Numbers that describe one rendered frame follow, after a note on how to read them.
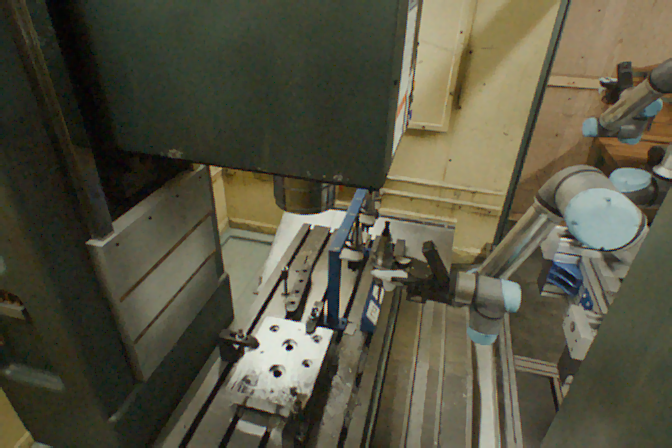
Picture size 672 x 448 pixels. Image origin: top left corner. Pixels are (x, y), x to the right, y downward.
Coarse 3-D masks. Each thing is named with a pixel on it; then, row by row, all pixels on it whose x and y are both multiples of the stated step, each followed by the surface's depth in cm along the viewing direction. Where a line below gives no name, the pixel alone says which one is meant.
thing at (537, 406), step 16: (528, 368) 219; (544, 368) 219; (528, 384) 213; (544, 384) 213; (560, 384) 211; (528, 400) 205; (544, 400) 205; (560, 400) 203; (528, 416) 198; (544, 416) 198; (528, 432) 191; (544, 432) 192
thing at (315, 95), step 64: (128, 0) 79; (192, 0) 76; (256, 0) 73; (320, 0) 70; (384, 0) 68; (128, 64) 86; (192, 64) 82; (256, 64) 79; (320, 64) 76; (384, 64) 73; (128, 128) 94; (192, 128) 90; (256, 128) 86; (320, 128) 82; (384, 128) 79
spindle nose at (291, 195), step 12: (276, 180) 98; (288, 180) 96; (300, 180) 95; (276, 192) 100; (288, 192) 97; (300, 192) 96; (312, 192) 97; (324, 192) 98; (336, 192) 103; (276, 204) 103; (288, 204) 99; (300, 204) 98; (312, 204) 98; (324, 204) 100
